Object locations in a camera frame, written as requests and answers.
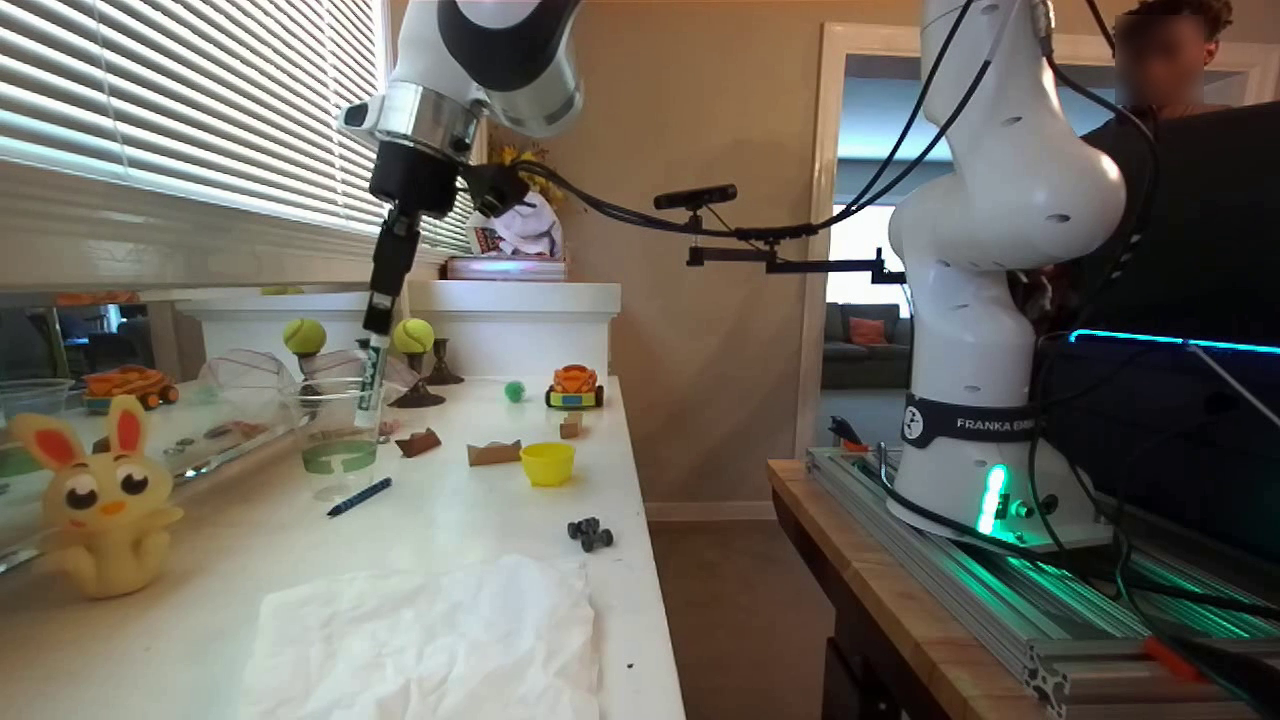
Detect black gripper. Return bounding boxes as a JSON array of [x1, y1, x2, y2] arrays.
[[358, 139, 463, 336]]

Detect green white marker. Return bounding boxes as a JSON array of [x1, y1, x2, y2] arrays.
[[351, 330, 392, 432]]

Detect clear plastic cup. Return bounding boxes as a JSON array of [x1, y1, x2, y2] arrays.
[[291, 377, 392, 479]]

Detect small yellow cup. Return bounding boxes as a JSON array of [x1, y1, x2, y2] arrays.
[[516, 439, 579, 493]]

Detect narrow white window blind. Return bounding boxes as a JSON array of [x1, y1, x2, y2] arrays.
[[410, 185, 479, 254]]

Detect green tennis ball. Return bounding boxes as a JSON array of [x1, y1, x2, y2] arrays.
[[280, 314, 332, 361], [392, 311, 441, 361]]

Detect dark brown figurine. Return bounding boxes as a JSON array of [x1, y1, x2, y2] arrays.
[[424, 336, 467, 386]]

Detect round pink tray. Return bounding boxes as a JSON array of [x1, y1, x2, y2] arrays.
[[441, 252, 571, 284]]

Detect dark brown ball stand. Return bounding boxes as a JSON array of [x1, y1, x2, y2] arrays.
[[386, 351, 447, 413]]

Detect yellow flowers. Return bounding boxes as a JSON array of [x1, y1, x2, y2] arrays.
[[492, 139, 568, 205]]

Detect clear glass bowl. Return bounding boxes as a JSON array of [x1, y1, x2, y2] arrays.
[[194, 349, 310, 449]]

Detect orange green toy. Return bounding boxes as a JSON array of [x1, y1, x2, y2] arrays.
[[541, 361, 609, 415]]

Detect black pen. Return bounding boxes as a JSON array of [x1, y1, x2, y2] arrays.
[[322, 476, 398, 519]]

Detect wide white window blind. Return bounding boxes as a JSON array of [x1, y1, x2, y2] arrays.
[[0, 0, 397, 239]]

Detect orange toy truck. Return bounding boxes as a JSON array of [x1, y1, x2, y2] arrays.
[[75, 365, 183, 415]]

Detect small dark toy car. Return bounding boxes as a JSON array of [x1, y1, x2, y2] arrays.
[[563, 512, 614, 557]]

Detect white crumpled cloth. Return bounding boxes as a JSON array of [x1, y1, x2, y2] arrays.
[[240, 551, 609, 720]]

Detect yellow bunny plush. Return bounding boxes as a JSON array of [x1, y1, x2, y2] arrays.
[[6, 391, 183, 599]]

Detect orange cushion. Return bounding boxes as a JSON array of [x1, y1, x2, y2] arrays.
[[844, 311, 896, 351]]

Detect wooden workbench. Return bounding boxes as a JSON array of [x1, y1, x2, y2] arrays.
[[768, 455, 1280, 720]]

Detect black monitor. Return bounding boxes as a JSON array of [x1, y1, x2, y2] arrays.
[[1030, 100, 1280, 568]]

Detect person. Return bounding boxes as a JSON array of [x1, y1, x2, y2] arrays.
[[1103, 0, 1239, 112]]

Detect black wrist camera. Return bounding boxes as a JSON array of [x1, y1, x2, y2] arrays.
[[454, 158, 533, 219]]

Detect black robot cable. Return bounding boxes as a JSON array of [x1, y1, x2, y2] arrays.
[[511, 0, 1014, 249]]

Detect black exterior camera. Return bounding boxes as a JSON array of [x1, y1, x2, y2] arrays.
[[649, 181, 739, 214]]

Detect black camera mounting rod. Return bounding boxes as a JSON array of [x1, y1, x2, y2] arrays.
[[680, 208, 910, 288]]

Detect aluminium rail base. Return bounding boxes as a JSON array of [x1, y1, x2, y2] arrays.
[[804, 445, 1280, 712]]

